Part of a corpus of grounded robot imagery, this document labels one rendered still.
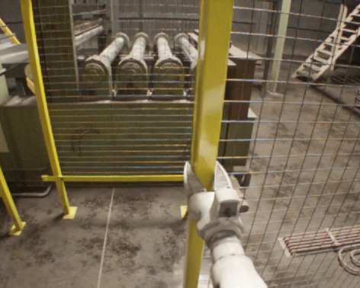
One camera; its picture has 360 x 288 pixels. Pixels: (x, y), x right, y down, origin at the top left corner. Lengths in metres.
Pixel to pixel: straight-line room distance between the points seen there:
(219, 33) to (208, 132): 0.21
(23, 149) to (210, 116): 2.49
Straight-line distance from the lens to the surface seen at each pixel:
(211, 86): 0.54
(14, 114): 2.74
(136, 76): 2.34
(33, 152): 2.87
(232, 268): 0.42
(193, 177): 0.62
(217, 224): 0.48
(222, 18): 0.52
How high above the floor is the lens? 1.72
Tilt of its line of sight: 29 degrees down
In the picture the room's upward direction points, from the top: 3 degrees clockwise
